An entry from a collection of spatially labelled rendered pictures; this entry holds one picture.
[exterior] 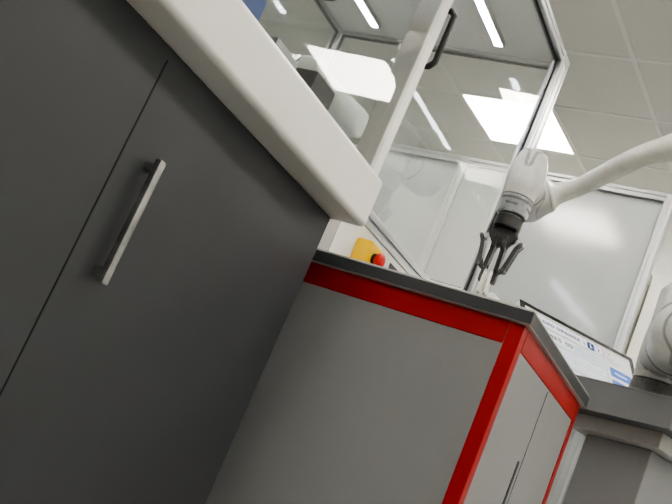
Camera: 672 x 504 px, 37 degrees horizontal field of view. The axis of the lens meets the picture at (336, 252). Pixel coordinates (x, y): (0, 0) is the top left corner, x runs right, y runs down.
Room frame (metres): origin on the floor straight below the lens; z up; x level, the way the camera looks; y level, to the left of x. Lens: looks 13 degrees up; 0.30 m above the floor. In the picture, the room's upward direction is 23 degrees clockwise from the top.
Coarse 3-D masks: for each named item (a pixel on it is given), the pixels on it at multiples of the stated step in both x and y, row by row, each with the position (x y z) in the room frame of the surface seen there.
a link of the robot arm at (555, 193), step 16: (656, 144) 2.52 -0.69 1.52; (624, 160) 2.57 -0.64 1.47; (640, 160) 2.55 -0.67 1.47; (656, 160) 2.53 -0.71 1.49; (592, 176) 2.66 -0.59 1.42; (608, 176) 2.63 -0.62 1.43; (544, 192) 2.72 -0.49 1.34; (560, 192) 2.73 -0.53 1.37; (576, 192) 2.72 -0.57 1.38; (544, 208) 2.74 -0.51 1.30
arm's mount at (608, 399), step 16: (592, 384) 2.49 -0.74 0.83; (608, 384) 2.46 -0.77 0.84; (592, 400) 2.48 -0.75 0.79; (608, 400) 2.44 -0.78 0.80; (624, 400) 2.41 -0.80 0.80; (640, 400) 2.37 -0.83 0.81; (656, 400) 2.34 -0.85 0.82; (608, 416) 2.45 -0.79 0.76; (624, 416) 2.39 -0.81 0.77; (640, 416) 2.36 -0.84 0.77; (656, 416) 2.33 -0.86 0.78
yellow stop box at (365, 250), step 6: (360, 240) 2.37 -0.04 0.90; (366, 240) 2.36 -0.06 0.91; (354, 246) 2.37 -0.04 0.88; (360, 246) 2.37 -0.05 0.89; (366, 246) 2.36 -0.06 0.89; (372, 246) 2.36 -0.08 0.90; (354, 252) 2.37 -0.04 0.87; (360, 252) 2.36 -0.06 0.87; (366, 252) 2.35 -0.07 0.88; (372, 252) 2.37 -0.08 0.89; (378, 252) 2.39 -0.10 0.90; (354, 258) 2.37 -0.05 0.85; (360, 258) 2.36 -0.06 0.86; (366, 258) 2.36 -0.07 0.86; (372, 258) 2.37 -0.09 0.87
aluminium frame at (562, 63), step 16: (544, 0) 2.83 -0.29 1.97; (544, 16) 2.88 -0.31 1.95; (560, 48) 3.05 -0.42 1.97; (560, 64) 3.10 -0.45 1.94; (560, 80) 3.14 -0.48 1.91; (544, 96) 3.11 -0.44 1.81; (544, 112) 3.12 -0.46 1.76; (544, 128) 3.17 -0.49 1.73; (528, 144) 3.10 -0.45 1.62; (384, 160) 2.35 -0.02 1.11; (368, 224) 2.39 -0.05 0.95; (384, 240) 2.49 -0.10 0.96; (400, 256) 2.60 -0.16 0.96; (416, 272) 2.72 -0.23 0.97
